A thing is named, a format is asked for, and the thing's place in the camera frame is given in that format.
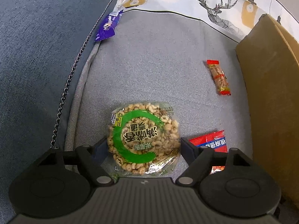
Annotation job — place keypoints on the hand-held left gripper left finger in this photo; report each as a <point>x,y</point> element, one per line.
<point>100,149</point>

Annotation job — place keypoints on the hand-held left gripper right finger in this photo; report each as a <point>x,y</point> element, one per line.
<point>188,149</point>

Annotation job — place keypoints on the round puffed rice cake packet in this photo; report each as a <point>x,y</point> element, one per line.
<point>142,137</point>

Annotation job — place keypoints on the cardboard box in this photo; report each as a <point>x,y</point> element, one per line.
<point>268,98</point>

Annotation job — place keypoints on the red snack packet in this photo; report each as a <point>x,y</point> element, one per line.
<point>210,141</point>

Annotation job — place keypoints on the red wrapped snack bar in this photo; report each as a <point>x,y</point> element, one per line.
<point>219,78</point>

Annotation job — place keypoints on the grey sofa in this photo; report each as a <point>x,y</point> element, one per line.
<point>151,63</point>

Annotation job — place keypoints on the blue sofa cushion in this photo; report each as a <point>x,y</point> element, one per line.
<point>35,51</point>

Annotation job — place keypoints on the purple snack packet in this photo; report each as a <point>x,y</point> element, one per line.
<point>108,25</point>

